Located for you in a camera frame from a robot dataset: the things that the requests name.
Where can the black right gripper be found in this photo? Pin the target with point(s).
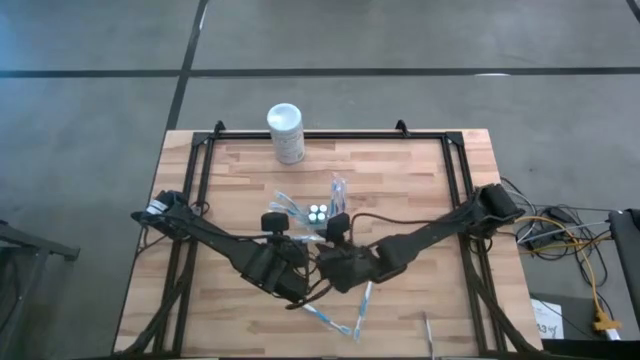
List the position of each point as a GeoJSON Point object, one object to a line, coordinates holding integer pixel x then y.
{"type": "Point", "coordinates": [347, 267]}

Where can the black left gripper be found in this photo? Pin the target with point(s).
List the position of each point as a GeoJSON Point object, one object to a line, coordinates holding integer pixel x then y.
{"type": "Point", "coordinates": [287, 270]}

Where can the teal mouthwash bottle white cap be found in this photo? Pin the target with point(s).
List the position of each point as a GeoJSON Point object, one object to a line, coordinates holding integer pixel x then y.
{"type": "Point", "coordinates": [314, 208]}
{"type": "Point", "coordinates": [323, 208]}

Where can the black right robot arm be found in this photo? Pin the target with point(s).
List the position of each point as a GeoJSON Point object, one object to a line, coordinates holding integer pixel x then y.
{"type": "Point", "coordinates": [430, 234]}

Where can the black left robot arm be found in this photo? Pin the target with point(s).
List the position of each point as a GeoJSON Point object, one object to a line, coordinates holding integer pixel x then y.
{"type": "Point", "coordinates": [210, 234]}

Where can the clear acrylic organizer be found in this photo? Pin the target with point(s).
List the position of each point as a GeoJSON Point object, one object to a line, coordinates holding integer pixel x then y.
{"type": "Point", "coordinates": [320, 227]}

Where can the white wipes canister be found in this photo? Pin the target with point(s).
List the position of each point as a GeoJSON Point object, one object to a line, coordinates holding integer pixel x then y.
{"type": "Point", "coordinates": [285, 120]}

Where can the white paper sheet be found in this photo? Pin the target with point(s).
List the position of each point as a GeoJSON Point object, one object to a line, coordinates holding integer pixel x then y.
{"type": "Point", "coordinates": [547, 320]}

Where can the black power adapter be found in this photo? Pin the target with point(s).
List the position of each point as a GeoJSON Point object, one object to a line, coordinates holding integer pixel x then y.
{"type": "Point", "coordinates": [561, 214]}

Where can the black equipment box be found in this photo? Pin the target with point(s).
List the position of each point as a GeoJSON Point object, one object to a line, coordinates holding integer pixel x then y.
{"type": "Point", "coordinates": [590, 350]}

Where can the grey metal stand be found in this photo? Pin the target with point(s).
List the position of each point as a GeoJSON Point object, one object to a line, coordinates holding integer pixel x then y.
{"type": "Point", "coordinates": [30, 242]}

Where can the yellow power plug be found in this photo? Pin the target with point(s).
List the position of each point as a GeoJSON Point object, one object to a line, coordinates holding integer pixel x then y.
{"type": "Point", "coordinates": [606, 322]}

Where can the black case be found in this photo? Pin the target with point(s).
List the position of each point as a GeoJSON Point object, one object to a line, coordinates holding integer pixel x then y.
{"type": "Point", "coordinates": [627, 260]}

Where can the black aluminium rig frame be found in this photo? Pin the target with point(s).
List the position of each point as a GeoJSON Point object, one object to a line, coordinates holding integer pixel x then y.
{"type": "Point", "coordinates": [350, 135]}

